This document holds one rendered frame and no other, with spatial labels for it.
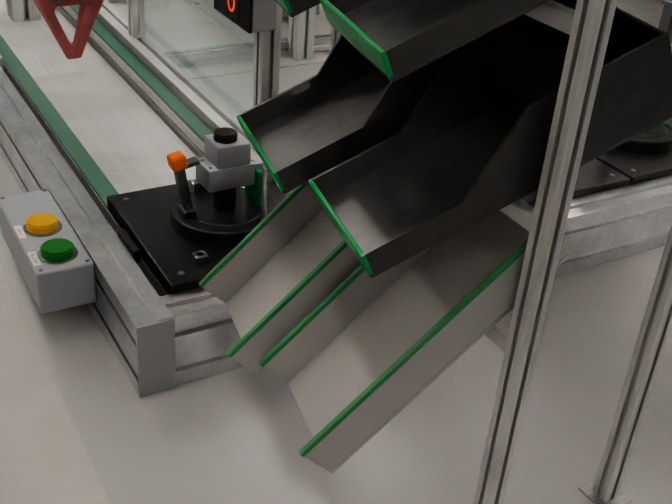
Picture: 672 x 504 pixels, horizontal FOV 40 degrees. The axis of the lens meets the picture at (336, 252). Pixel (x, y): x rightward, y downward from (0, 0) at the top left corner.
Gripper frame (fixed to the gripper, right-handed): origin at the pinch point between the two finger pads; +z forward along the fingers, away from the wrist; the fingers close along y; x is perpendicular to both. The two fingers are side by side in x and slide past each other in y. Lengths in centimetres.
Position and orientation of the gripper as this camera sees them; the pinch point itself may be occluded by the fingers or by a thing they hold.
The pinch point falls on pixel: (73, 50)
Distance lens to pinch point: 101.3
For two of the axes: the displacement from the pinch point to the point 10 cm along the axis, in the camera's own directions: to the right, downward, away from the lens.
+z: -0.4, 8.4, 5.4
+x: -8.8, 2.3, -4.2
